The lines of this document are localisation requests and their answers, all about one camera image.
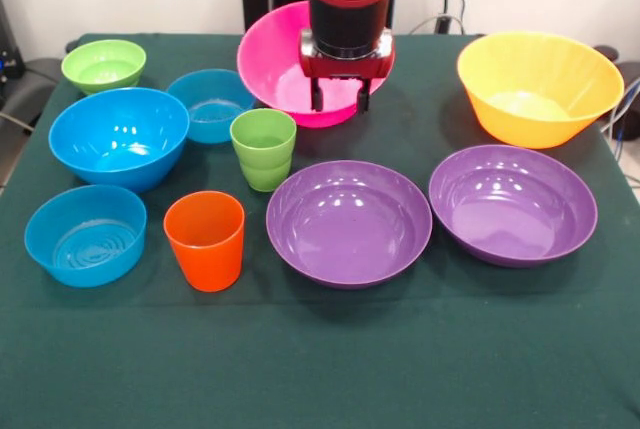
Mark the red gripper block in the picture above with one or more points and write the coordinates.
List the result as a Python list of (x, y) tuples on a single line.
[(345, 69)]

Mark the pink bowl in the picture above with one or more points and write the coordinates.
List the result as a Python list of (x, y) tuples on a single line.
[(270, 64)]

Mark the green cup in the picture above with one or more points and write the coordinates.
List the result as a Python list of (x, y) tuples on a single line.
[(265, 164)]

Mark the purple bowl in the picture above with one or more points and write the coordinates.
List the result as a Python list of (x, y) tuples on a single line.
[(350, 229), (510, 209)]

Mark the yellow bowl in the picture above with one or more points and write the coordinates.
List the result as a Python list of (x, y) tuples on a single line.
[(540, 79)]

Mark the small blue bowl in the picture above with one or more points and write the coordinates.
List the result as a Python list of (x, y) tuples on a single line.
[(210, 94), (85, 239)]

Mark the orange cup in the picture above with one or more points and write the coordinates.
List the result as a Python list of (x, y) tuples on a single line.
[(207, 249)]

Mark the large blue bowl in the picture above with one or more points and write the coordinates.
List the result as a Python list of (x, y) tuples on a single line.
[(117, 139)]

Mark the small green bowl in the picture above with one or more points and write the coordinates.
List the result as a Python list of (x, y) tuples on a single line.
[(102, 66)]

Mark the dark green tablecloth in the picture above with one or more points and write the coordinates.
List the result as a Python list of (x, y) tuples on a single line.
[(320, 359)]

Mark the black grey equipment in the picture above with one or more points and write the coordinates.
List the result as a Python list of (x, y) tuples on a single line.
[(37, 84)]

